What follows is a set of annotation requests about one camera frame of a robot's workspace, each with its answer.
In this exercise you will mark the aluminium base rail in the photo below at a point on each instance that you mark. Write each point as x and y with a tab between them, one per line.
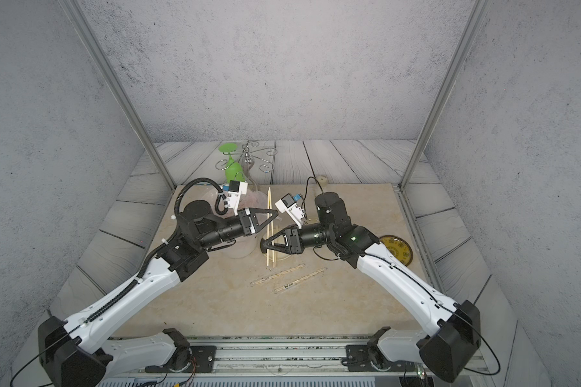
290	360

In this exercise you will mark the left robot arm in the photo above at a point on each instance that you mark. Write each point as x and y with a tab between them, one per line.
79	350

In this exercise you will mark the left aluminium frame post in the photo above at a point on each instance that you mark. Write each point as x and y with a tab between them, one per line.
87	36

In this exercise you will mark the wrapped chopsticks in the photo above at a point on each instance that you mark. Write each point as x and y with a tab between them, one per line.
278	274
299	281

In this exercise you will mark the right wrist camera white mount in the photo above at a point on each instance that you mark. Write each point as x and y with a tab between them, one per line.
288	205

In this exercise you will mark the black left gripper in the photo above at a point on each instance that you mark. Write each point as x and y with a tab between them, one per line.
246	214

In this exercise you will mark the aluminium frame post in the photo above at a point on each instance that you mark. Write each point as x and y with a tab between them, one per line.
87	36
473	24

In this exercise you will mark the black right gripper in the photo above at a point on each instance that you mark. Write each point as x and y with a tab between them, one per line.
294	243

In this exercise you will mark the cream plate with dark patch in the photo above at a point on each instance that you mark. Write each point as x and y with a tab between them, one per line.
280	256

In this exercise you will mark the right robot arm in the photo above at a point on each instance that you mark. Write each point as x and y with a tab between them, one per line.
452	331

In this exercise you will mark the wrapped chopsticks left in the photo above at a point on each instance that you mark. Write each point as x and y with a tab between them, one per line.
278	274

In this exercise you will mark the right aluminium frame post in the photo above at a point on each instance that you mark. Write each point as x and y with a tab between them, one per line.
473	24

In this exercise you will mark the chrome cup holder stand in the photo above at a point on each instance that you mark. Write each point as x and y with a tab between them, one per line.
256	156

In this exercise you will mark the wrapped chopsticks middle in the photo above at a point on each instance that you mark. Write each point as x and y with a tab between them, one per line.
299	281

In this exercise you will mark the yellow plate brown rim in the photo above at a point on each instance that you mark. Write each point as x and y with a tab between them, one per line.
399	248

